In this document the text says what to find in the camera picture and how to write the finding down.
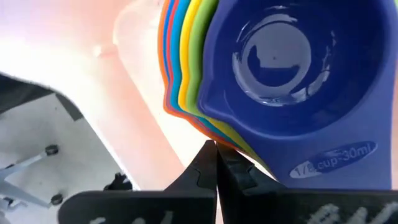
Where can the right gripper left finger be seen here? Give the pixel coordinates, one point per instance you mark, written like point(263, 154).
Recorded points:
point(155, 208)

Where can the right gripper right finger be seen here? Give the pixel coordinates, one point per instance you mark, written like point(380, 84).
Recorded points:
point(280, 208)

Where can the small dark blue measuring cup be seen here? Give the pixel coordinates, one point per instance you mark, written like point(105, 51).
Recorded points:
point(342, 130)

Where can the orange measuring cup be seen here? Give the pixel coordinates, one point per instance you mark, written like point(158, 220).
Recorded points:
point(160, 31)

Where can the red measuring cup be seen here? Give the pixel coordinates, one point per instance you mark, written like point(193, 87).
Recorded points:
point(168, 31)

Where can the light blue measuring cup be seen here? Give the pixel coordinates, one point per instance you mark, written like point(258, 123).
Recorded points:
point(176, 31)

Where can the yellow measuring cup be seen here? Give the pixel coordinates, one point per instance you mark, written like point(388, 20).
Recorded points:
point(186, 31)

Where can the green measuring cup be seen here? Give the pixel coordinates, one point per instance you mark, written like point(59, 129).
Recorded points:
point(199, 31)

